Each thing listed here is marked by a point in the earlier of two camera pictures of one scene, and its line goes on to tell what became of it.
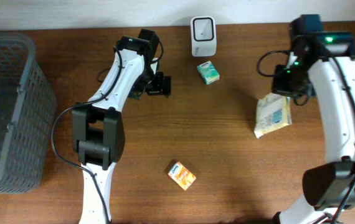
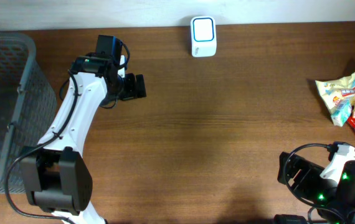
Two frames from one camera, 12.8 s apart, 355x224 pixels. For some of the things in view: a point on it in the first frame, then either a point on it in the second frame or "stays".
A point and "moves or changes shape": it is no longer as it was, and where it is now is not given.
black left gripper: [157, 84] to [139, 86]
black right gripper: [289, 83] to [289, 171]
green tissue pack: [208, 72] moves or changes shape
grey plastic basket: [16, 114] stays
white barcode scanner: [203, 36] stays
